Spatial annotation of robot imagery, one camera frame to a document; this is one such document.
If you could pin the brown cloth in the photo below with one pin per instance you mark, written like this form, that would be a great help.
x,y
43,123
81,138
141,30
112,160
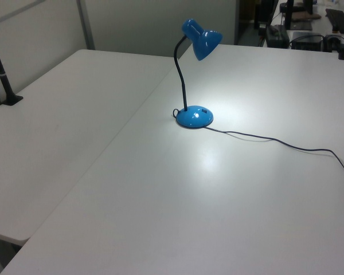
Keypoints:
x,y
305,15

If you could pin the black power supply box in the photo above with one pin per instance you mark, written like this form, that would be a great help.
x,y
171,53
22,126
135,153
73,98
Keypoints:
x,y
276,37

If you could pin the black keyboard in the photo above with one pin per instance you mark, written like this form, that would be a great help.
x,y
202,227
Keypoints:
x,y
339,17

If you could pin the blue gooseneck desk lamp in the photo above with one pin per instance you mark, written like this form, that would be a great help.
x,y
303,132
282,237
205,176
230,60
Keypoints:
x,y
202,43

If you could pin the black monitor stand pole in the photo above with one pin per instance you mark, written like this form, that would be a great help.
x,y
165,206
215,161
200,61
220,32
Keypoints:
x,y
289,14

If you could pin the black camera stand pole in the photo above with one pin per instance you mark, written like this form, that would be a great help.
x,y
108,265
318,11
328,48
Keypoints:
x,y
1,76

